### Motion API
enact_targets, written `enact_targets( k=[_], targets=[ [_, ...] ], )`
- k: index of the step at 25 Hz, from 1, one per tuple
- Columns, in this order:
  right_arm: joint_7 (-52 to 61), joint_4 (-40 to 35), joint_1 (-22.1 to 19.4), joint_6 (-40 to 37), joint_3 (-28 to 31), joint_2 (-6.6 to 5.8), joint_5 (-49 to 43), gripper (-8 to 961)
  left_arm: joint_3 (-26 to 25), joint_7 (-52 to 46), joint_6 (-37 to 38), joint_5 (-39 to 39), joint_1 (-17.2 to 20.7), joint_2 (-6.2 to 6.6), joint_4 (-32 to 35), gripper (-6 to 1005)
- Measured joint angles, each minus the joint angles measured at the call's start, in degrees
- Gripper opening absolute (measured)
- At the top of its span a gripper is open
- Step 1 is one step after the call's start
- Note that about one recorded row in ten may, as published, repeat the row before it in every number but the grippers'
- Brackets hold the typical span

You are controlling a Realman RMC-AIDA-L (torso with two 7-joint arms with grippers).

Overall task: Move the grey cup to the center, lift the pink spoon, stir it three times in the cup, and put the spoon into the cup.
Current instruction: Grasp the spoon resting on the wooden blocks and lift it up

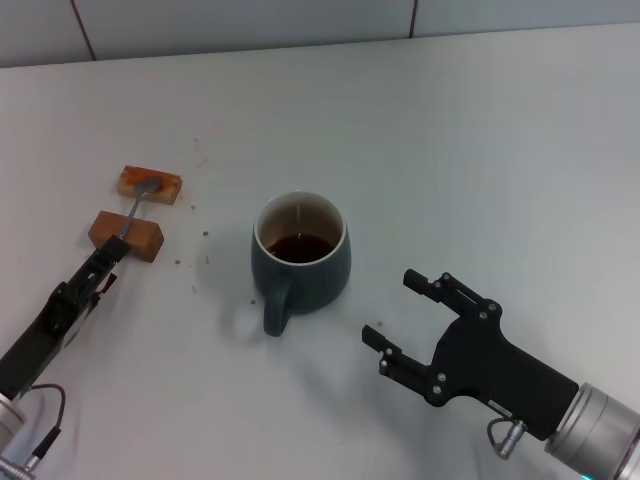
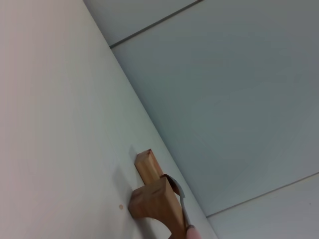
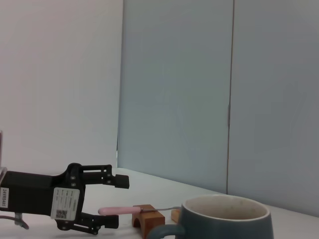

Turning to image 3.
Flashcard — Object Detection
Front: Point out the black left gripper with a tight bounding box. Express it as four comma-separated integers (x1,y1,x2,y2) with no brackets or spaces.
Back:
0,162,120,236

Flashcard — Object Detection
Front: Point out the pink handled metal spoon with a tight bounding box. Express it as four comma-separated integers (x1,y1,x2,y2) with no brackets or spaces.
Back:
98,205,181,216

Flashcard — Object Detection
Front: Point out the light wooden block orange stain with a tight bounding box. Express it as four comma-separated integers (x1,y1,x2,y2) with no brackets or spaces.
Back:
170,208,182,222

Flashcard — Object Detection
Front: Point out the left gripper connector cable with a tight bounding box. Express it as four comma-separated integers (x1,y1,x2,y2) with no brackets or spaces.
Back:
0,213,30,230

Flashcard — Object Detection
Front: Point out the brown arched wooden block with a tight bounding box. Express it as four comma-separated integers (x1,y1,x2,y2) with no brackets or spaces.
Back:
132,204,166,230

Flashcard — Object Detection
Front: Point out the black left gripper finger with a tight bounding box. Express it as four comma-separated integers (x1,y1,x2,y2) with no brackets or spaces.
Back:
80,164,131,189

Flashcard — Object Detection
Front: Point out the dark grey ceramic cup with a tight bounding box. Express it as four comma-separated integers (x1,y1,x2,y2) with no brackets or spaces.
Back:
147,194,275,239

